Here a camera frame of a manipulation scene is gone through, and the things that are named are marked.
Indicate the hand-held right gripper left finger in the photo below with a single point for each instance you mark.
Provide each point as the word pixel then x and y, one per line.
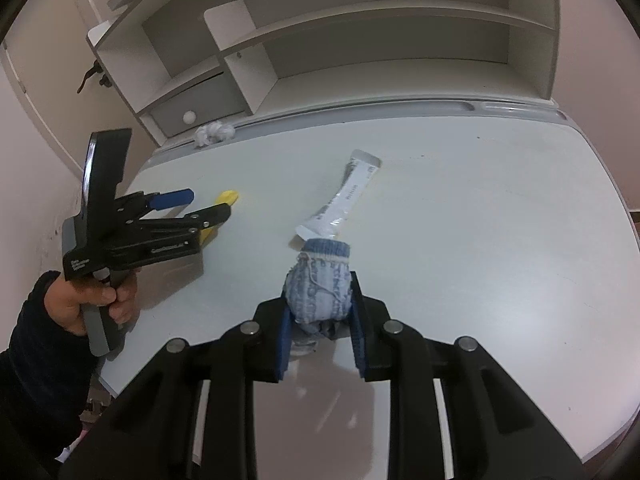
pixel 284 345

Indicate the crumpled white tissue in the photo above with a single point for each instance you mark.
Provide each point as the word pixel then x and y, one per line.
pixel 214 133

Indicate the grey drawer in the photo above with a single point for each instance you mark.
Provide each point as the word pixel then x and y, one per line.
pixel 197 105

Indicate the white desk hutch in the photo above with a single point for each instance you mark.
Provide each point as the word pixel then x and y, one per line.
pixel 375 35

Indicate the blue white knitted sock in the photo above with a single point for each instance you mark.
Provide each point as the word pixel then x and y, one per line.
pixel 317 285

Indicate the white door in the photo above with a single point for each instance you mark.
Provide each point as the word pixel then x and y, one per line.
pixel 45 85

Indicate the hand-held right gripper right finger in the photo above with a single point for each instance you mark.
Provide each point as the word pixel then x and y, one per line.
pixel 357 335

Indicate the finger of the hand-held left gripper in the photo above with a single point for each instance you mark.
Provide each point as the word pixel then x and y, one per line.
pixel 170 199
pixel 210 216

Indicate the white tube packet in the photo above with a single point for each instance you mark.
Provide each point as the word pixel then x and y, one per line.
pixel 345 195

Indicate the person's left forearm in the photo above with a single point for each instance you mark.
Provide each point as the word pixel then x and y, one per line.
pixel 35 370

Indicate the person's left hand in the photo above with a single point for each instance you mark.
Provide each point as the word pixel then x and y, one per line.
pixel 62 300

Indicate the yellow wrapper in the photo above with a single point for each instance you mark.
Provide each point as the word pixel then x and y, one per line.
pixel 227 196

